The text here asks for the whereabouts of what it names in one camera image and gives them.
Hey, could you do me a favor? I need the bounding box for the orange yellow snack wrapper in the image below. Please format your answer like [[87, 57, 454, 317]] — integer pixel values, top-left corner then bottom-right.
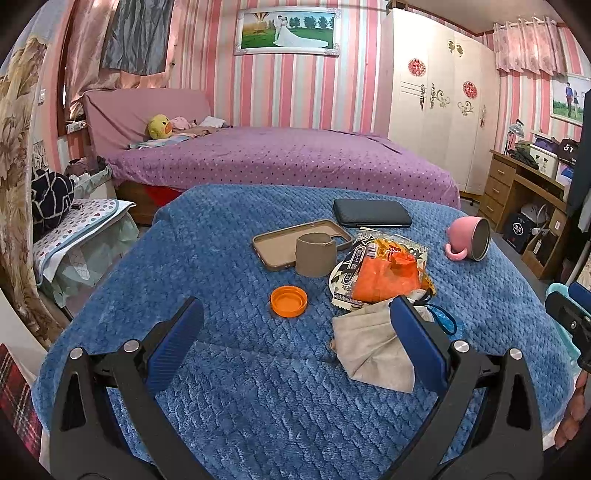
[[352, 238, 436, 304]]

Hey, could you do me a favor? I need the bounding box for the orange plastic lid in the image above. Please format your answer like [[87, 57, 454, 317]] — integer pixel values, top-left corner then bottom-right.
[[270, 285, 308, 318]]

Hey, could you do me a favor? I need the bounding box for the black white snack bag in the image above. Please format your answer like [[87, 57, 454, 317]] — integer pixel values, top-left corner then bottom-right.
[[329, 228, 429, 311]]

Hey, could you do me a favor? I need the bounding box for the person's right hand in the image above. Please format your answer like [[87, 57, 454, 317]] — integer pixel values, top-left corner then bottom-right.
[[554, 370, 589, 449]]

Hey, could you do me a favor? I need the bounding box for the black box under desk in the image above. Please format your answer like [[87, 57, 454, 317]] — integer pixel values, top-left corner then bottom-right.
[[503, 213, 535, 254]]

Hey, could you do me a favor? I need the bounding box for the wooden desk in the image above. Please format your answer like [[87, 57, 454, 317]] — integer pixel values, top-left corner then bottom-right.
[[478, 150, 571, 280]]

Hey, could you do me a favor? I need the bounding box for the pink metal mug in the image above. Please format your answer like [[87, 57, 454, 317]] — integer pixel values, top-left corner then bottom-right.
[[445, 216, 491, 262]]

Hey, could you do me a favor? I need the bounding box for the black hanging coat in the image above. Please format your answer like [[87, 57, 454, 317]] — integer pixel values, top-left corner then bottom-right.
[[567, 91, 591, 216]]

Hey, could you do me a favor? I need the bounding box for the white storage box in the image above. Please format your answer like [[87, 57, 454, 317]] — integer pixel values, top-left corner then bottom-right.
[[530, 145, 559, 179]]

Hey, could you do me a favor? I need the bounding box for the blue quilted blanket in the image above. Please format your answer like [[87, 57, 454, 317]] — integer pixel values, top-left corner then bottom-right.
[[32, 185, 574, 479]]

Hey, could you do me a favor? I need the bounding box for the desk lamp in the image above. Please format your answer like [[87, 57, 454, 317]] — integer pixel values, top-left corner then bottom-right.
[[504, 119, 525, 154]]

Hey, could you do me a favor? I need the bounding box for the dotted cushion pad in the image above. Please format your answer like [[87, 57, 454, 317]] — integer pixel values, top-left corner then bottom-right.
[[33, 198, 136, 285]]

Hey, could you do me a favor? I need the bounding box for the small framed photo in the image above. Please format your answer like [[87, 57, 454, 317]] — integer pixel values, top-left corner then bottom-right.
[[550, 74, 590, 126]]

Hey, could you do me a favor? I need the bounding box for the black patterned bag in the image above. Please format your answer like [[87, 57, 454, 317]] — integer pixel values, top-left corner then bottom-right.
[[31, 169, 74, 242]]

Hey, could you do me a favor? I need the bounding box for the black phone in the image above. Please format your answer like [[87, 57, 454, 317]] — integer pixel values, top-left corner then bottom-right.
[[332, 199, 412, 228]]

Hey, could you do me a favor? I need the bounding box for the white wardrobe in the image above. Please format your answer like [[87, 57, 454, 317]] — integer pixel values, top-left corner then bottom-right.
[[374, 9, 500, 195]]

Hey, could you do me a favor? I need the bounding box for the pink window curtain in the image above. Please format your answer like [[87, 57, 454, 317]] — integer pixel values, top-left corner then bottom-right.
[[493, 17, 567, 76]]

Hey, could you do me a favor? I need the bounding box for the purple dotted bed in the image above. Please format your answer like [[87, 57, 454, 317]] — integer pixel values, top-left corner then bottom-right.
[[105, 127, 460, 208]]

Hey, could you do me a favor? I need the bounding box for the yellow duck plush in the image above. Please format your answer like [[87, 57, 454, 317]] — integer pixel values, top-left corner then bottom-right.
[[146, 114, 173, 140]]

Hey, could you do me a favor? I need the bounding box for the pink headboard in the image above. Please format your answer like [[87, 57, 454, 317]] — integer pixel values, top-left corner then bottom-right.
[[82, 88, 212, 158]]

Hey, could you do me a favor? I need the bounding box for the floral curtain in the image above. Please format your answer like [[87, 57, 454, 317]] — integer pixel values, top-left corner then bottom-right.
[[1, 36, 63, 349]]

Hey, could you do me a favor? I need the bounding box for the grey dark curtain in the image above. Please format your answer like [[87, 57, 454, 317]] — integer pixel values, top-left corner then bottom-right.
[[101, 0, 174, 76]]

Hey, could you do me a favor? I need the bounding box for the framed wedding photo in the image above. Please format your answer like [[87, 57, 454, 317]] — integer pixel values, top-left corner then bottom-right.
[[233, 6, 342, 57]]

